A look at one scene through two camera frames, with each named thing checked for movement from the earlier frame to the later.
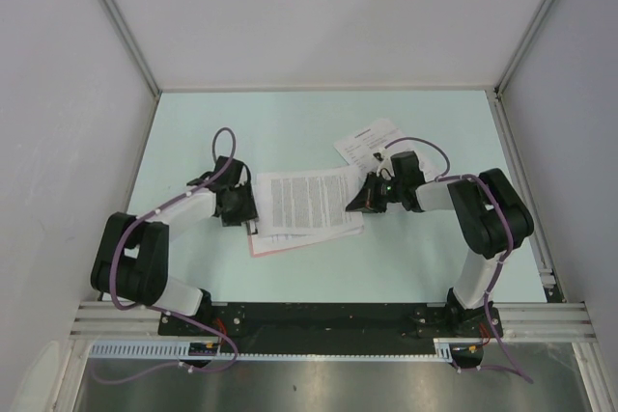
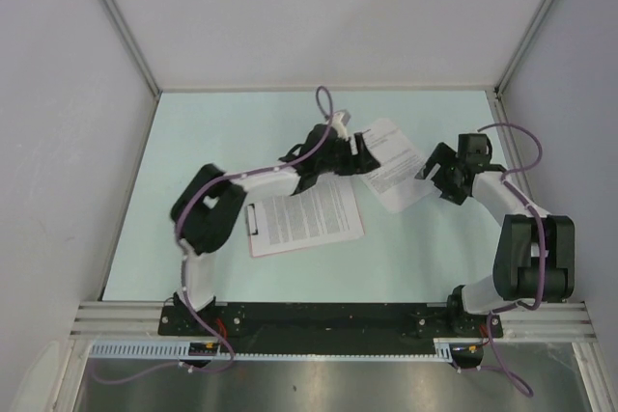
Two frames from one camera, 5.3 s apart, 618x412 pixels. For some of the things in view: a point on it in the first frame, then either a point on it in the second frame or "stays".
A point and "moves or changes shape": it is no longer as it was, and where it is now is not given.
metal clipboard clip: x=251 y=228 stays
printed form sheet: x=359 y=151 moves or changes shape
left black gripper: x=247 y=211 to x=361 y=162
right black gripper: x=366 y=200 to x=442 y=153
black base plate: x=280 y=323 stays
